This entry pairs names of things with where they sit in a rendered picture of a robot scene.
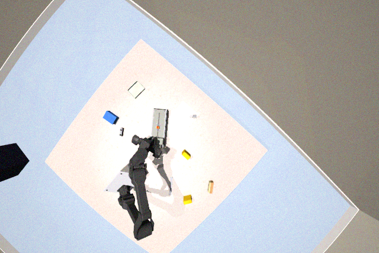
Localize blue box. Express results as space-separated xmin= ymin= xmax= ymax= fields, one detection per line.
xmin=103 ymin=111 xmax=119 ymax=124

